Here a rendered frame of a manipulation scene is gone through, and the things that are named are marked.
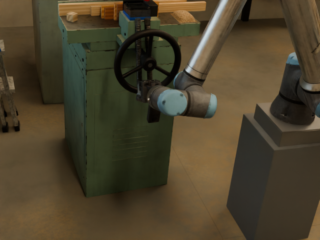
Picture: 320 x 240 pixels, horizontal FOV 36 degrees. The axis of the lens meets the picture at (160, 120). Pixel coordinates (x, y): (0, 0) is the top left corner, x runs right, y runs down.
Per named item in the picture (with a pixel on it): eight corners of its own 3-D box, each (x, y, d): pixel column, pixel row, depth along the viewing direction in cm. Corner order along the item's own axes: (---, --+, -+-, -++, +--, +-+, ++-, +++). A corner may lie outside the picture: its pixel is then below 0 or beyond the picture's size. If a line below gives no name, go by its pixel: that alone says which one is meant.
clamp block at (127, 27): (126, 42, 204) (127, 21, 199) (117, 30, 215) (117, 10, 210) (160, 40, 209) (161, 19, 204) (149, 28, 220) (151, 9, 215)
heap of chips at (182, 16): (179, 23, 220) (180, 16, 219) (169, 13, 230) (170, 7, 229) (197, 22, 223) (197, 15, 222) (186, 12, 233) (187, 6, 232)
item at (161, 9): (91, 15, 219) (91, 7, 217) (90, 14, 221) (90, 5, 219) (205, 10, 238) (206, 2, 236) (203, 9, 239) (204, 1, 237)
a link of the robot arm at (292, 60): (304, 84, 217) (314, 46, 208) (325, 103, 204) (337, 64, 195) (273, 85, 213) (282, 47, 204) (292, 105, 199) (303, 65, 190)
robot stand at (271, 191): (277, 198, 262) (300, 108, 234) (307, 238, 238) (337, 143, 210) (225, 205, 254) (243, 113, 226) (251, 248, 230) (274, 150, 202)
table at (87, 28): (70, 53, 198) (70, 39, 195) (57, 26, 222) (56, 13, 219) (208, 43, 218) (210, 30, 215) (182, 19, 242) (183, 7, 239)
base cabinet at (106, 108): (85, 198, 251) (84, 71, 214) (64, 137, 297) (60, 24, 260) (167, 185, 265) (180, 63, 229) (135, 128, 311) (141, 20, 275)
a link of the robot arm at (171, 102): (186, 119, 170) (159, 116, 166) (173, 113, 182) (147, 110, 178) (191, 92, 169) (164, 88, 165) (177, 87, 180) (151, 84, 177)
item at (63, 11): (59, 15, 216) (58, 5, 214) (58, 14, 218) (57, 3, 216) (185, 10, 236) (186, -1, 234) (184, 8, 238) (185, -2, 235)
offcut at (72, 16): (73, 22, 211) (73, 15, 209) (66, 20, 212) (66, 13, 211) (77, 20, 214) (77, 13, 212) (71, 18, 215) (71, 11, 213)
